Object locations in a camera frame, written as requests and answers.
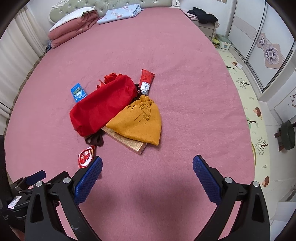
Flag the red white snack wrapper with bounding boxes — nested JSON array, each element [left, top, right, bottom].
[[78, 146, 96, 169]]

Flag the gold cosmetics box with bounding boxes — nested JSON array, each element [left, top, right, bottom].
[[102, 126, 147, 155]]

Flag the red drawstring cloth bag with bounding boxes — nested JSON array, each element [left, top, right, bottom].
[[70, 75, 137, 137]]

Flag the orange drawstring cloth bag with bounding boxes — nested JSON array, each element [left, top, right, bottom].
[[106, 95, 162, 146]]

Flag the dark brown hair band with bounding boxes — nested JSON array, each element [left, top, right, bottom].
[[85, 130, 104, 147]]

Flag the cartoon tree play mat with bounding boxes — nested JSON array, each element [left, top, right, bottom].
[[217, 49, 271, 195]]

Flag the blue small carton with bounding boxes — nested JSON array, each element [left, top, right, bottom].
[[71, 83, 87, 103]]

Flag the dark green round stool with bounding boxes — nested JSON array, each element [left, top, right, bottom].
[[274, 121, 295, 152]]

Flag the beige window curtain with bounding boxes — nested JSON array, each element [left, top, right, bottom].
[[0, 6, 48, 134]]

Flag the green white storage box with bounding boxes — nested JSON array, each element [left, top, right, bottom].
[[212, 34, 231, 50]]

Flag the grey bedside drawer cabinet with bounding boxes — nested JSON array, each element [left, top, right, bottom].
[[192, 20, 219, 42]]

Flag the sliding wardrobe flower doors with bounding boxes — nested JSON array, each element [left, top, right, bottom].
[[228, 0, 295, 92]]

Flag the folded pink white quilt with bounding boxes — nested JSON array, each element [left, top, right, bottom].
[[48, 7, 99, 49]]

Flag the green tufted headboard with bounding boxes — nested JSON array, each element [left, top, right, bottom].
[[49, 0, 173, 23]]

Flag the black clothes pile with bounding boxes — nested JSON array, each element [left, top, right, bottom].
[[187, 7, 218, 24]]

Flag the light blue folded blanket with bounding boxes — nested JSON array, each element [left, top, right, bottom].
[[97, 4, 143, 25]]

